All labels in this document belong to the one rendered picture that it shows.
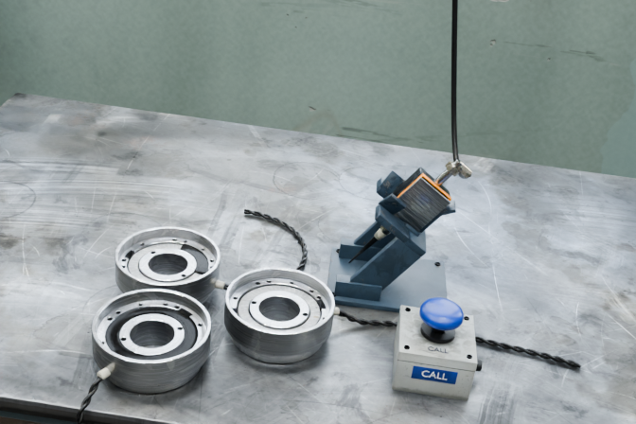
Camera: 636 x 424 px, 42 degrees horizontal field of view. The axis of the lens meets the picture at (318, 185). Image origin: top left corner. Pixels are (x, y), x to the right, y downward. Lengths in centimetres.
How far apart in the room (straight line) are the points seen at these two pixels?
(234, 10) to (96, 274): 157
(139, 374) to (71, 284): 19
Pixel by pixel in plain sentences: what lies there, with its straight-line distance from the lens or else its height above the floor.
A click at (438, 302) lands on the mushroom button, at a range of 78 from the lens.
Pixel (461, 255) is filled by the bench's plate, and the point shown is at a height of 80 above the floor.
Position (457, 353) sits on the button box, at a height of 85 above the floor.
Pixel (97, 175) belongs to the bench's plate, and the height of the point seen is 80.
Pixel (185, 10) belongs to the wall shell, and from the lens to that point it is 243.
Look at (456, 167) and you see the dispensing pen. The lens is 84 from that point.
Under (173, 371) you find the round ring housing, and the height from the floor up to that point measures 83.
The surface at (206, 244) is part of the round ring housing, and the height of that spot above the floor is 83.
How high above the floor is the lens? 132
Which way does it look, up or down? 29 degrees down
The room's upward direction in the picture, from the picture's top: 7 degrees clockwise
